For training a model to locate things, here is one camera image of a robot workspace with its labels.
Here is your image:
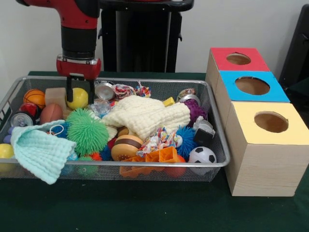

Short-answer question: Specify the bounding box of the wooden box with three holes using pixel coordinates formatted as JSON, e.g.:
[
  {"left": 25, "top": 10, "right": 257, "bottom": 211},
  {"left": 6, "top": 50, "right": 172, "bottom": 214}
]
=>
[{"left": 205, "top": 47, "right": 309, "bottom": 197}]

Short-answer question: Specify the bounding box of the orange plastic toy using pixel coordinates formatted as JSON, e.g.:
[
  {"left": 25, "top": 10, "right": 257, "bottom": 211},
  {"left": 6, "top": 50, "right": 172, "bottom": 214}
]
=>
[{"left": 119, "top": 146, "right": 181, "bottom": 178}]

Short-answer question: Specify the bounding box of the black stand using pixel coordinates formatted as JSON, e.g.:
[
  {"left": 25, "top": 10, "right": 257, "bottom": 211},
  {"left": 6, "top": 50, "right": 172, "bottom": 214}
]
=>
[{"left": 279, "top": 4, "right": 309, "bottom": 97}]

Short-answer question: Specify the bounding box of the cream yellow cloth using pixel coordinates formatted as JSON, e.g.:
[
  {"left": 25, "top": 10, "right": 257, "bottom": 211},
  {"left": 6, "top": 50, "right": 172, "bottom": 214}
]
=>
[{"left": 101, "top": 95, "right": 191, "bottom": 141}]

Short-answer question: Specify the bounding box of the small orange basketball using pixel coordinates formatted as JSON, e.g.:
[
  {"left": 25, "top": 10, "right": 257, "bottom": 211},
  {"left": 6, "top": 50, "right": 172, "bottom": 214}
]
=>
[{"left": 23, "top": 89, "right": 46, "bottom": 109}]

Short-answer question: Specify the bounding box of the pale wooden block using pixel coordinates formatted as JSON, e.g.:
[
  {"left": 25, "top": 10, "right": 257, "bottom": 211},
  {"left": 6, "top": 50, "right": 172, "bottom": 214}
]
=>
[{"left": 45, "top": 87, "right": 68, "bottom": 113}]

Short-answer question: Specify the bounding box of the black and white soccer ball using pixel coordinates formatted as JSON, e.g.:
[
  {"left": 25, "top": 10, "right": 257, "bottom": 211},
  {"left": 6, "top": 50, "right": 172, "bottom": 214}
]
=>
[{"left": 188, "top": 146, "right": 217, "bottom": 167}]

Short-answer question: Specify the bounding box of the small green spiky ball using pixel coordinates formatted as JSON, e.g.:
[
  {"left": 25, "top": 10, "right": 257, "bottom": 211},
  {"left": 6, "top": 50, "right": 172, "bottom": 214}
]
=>
[{"left": 66, "top": 108, "right": 110, "bottom": 157}]

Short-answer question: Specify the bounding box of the toy burger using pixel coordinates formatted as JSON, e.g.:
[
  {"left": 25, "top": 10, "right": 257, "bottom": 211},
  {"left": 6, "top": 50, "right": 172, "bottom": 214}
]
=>
[{"left": 111, "top": 135, "right": 144, "bottom": 162}]

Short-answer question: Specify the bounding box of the colourful dotted packet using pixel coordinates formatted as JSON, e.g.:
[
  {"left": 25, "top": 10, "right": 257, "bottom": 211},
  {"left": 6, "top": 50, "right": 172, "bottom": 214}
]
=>
[{"left": 137, "top": 127, "right": 183, "bottom": 158}]

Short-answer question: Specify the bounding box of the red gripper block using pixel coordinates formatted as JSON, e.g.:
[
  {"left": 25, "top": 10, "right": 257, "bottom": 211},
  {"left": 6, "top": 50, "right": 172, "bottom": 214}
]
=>
[{"left": 56, "top": 54, "right": 102, "bottom": 105}]

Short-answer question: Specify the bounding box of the yellow ball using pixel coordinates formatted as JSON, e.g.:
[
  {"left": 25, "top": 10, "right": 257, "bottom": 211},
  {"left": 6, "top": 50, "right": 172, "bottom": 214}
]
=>
[{"left": 67, "top": 87, "right": 89, "bottom": 111}]

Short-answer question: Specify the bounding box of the mint green cloth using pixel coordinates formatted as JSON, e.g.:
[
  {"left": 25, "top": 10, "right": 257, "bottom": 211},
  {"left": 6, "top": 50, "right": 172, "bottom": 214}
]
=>
[{"left": 11, "top": 119, "right": 77, "bottom": 186}]

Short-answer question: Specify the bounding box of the dark green table cloth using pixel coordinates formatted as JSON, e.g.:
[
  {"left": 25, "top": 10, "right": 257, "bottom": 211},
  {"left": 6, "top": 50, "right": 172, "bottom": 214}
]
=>
[{"left": 0, "top": 71, "right": 309, "bottom": 232}]

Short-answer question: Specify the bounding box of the clear shallow bin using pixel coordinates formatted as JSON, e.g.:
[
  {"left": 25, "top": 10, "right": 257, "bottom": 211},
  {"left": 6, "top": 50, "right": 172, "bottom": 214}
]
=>
[{"left": 0, "top": 76, "right": 231, "bottom": 182}]

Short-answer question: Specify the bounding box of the brown rubber ball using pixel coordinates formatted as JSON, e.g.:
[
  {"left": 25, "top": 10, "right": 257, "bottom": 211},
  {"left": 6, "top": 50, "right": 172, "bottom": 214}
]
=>
[{"left": 40, "top": 103, "right": 64, "bottom": 125}]

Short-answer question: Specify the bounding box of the small silver tin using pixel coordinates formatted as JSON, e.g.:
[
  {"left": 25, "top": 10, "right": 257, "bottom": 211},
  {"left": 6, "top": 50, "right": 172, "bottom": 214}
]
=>
[{"left": 95, "top": 82, "right": 115, "bottom": 101}]

